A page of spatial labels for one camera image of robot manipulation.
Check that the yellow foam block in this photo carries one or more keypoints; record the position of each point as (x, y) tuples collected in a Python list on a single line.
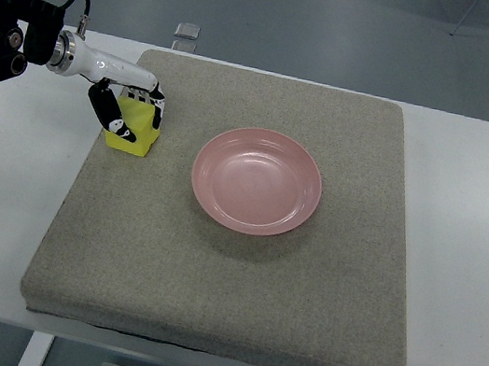
[(143, 120)]

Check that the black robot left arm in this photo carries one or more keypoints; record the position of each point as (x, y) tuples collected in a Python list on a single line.
[(31, 31)]

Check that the pink plate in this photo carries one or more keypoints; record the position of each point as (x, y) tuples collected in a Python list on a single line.
[(256, 181)]

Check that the clear floor socket cover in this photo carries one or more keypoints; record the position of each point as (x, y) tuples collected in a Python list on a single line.
[(187, 31)]

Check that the grey square foam mat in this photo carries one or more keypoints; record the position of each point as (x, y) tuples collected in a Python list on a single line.
[(132, 250)]

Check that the white table leg left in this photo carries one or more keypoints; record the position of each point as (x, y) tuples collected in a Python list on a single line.
[(37, 349)]

